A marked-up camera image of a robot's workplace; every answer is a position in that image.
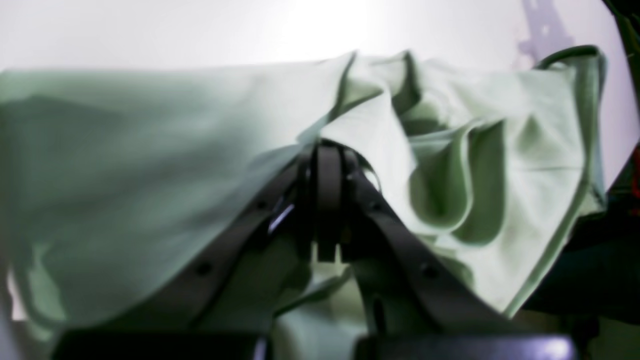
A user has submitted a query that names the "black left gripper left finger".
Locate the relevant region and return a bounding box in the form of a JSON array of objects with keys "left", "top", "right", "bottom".
[{"left": 52, "top": 145, "right": 313, "bottom": 360}]

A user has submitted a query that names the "light green T-shirt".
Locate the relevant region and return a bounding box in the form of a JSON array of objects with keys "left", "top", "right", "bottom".
[{"left": 1, "top": 45, "right": 607, "bottom": 360}]

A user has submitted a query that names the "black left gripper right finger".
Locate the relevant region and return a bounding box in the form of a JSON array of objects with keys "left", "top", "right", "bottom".
[{"left": 315, "top": 144, "right": 578, "bottom": 360}]

